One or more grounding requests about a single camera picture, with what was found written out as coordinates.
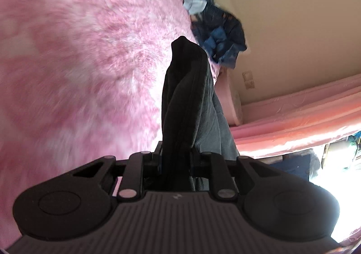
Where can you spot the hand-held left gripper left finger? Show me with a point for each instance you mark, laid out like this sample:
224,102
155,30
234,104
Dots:
157,162

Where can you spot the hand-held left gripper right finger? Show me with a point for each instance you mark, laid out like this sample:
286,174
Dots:
201,163

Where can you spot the black pants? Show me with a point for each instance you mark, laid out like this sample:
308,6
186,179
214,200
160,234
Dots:
183,101

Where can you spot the pink bin with white lid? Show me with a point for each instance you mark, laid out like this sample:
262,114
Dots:
228,96

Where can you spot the pink curtain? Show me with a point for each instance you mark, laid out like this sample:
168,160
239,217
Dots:
296,118

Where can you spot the pink floral blanket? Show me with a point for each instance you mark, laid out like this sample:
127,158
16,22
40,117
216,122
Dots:
84,59

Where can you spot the blue jeans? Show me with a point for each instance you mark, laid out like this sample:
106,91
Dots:
225,36

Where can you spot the light blue cloth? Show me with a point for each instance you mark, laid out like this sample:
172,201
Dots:
194,5

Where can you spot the beige wall socket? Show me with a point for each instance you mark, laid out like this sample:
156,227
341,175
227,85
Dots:
248,79

